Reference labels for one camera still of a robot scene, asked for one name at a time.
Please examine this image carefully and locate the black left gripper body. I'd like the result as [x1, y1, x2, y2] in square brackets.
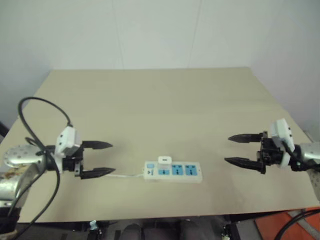
[62, 146, 85, 180]

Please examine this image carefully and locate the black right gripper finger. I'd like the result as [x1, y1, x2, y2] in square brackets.
[227, 133, 264, 145]
[223, 156, 262, 172]

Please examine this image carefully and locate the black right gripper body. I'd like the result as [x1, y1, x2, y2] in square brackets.
[256, 130, 286, 175]

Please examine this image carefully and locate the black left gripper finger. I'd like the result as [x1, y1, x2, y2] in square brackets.
[80, 167, 117, 181]
[82, 140, 114, 151]

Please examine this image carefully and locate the white blue-socket power strip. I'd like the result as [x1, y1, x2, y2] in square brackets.
[143, 160, 204, 184]

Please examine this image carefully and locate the white charger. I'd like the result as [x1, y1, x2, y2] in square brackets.
[156, 155, 172, 169]

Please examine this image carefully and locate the dark rounded shape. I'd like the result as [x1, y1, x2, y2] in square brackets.
[123, 223, 143, 240]

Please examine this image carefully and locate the orange floor object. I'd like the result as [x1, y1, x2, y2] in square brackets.
[254, 207, 320, 240]

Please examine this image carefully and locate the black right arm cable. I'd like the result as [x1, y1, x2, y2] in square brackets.
[281, 141, 302, 166]

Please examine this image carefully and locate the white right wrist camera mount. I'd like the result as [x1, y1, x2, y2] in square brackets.
[269, 118, 296, 169]

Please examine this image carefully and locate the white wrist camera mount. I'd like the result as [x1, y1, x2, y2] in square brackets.
[269, 118, 296, 169]
[53, 126, 83, 174]

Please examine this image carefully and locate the white power strip cord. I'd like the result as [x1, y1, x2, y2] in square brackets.
[104, 171, 146, 179]

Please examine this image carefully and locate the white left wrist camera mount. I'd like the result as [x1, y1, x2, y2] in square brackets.
[53, 126, 83, 174]

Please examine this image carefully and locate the black floor cable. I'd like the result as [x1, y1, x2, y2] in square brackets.
[274, 208, 320, 240]

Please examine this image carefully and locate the black table frame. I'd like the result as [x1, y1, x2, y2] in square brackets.
[14, 206, 320, 240]

